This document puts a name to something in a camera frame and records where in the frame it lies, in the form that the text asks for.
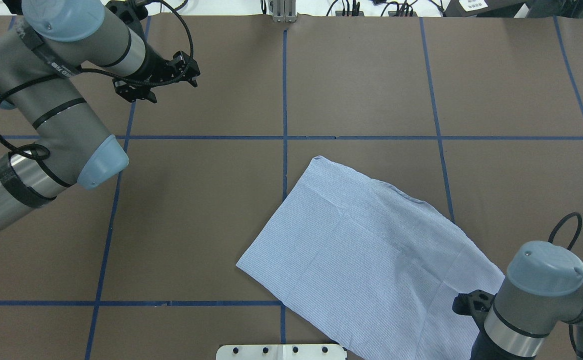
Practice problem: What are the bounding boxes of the white post base plate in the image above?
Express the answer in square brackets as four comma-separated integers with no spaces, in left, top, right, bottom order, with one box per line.
[215,343,348,360]

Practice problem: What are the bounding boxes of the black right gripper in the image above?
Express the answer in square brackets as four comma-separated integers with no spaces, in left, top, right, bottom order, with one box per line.
[453,290,497,360]

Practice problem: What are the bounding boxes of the aluminium frame post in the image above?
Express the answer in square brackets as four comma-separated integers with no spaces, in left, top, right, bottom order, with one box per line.
[266,0,298,24]

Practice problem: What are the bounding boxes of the brown paper table cover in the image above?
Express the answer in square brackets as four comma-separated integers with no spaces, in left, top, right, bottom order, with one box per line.
[0,15,583,360]

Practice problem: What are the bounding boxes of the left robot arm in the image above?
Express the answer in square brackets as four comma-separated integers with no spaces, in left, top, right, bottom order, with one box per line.
[0,0,201,232]

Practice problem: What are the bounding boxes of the light blue striped shirt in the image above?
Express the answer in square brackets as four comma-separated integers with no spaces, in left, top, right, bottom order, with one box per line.
[236,156,504,360]

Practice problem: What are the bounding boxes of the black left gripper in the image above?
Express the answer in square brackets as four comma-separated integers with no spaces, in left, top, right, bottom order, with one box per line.
[104,0,201,104]

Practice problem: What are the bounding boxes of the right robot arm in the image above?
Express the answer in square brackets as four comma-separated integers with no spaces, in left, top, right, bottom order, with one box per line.
[452,241,583,360]

